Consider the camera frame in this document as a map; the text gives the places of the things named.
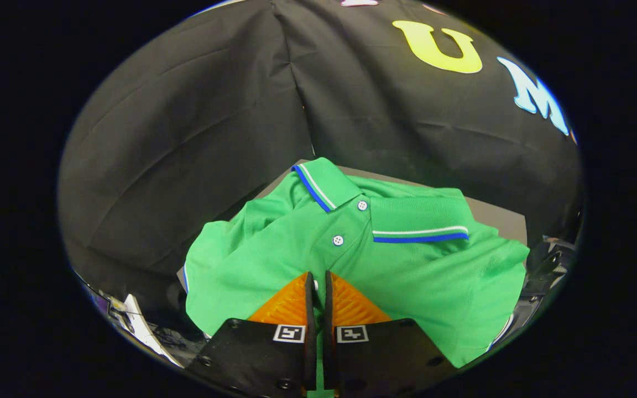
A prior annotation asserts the white flat panel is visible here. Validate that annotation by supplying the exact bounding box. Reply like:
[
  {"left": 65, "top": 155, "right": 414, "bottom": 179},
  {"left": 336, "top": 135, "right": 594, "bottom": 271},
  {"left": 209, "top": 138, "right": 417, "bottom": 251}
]
[{"left": 122, "top": 294, "right": 184, "bottom": 368}]

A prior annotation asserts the green polo shirt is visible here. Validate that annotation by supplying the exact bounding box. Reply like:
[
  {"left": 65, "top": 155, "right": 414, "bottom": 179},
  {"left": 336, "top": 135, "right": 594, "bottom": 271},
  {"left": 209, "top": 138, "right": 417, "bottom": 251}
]
[{"left": 183, "top": 158, "right": 530, "bottom": 398}]

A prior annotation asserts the grey cabinet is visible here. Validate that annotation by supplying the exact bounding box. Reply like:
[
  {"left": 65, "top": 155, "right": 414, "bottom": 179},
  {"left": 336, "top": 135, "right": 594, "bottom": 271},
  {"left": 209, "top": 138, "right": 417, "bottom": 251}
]
[{"left": 176, "top": 159, "right": 528, "bottom": 288}]

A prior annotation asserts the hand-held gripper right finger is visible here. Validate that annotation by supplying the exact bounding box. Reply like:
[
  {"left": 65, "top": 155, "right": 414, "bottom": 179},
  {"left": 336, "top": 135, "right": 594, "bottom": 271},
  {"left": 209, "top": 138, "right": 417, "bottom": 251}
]
[{"left": 324, "top": 270, "right": 458, "bottom": 398}]

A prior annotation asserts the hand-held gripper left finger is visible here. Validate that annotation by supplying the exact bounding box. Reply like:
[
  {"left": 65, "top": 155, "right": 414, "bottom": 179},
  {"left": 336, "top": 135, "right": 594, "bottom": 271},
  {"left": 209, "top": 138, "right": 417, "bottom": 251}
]
[{"left": 186, "top": 271, "right": 318, "bottom": 398}]

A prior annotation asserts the black backdrop cloth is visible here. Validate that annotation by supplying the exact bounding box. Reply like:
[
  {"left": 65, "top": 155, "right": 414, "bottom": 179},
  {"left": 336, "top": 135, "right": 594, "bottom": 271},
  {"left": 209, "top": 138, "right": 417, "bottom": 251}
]
[{"left": 58, "top": 0, "right": 583, "bottom": 310}]

